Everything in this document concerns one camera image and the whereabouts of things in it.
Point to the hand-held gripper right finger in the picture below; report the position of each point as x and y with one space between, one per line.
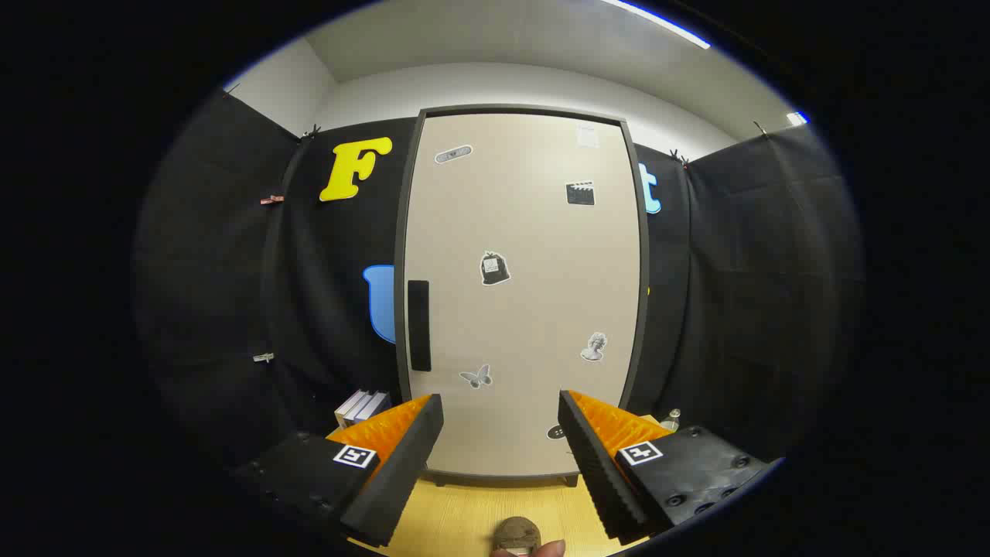
599 464

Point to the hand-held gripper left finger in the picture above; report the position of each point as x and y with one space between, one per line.
402 464

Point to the grey shoe cabinet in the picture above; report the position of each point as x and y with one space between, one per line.
503 480

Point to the brown fuzzy shoe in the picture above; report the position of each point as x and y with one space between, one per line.
517 532

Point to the beige shoe cabinet door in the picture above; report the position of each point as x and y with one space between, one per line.
526 325

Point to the white book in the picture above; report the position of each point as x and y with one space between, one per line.
349 408

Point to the clear bottle with green label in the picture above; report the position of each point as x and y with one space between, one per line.
670 420

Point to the black backdrop cloth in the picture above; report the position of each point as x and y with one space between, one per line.
216 271

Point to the ceiling light strip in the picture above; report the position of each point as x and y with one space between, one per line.
657 23

